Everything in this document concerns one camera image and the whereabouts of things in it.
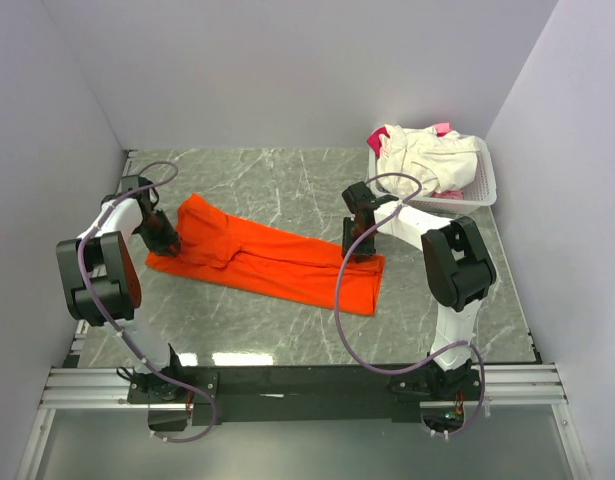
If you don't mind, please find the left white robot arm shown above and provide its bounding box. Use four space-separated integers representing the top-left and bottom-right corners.
56 175 187 402

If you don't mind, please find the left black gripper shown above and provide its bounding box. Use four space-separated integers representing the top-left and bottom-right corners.
135 209 182 258

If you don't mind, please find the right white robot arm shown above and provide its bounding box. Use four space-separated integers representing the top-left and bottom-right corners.
334 182 497 399

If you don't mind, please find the orange t shirt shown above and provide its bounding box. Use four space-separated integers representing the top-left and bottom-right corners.
145 193 387 317

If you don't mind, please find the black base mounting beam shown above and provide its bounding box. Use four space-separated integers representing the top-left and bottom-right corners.
119 363 483 431

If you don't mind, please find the white plastic laundry basket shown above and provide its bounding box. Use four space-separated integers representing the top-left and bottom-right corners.
366 126 497 215

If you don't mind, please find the cream white t shirt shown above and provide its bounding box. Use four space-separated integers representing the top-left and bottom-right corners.
375 124 481 199

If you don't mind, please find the pink garment in basket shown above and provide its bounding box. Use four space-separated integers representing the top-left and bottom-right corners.
365 121 466 203

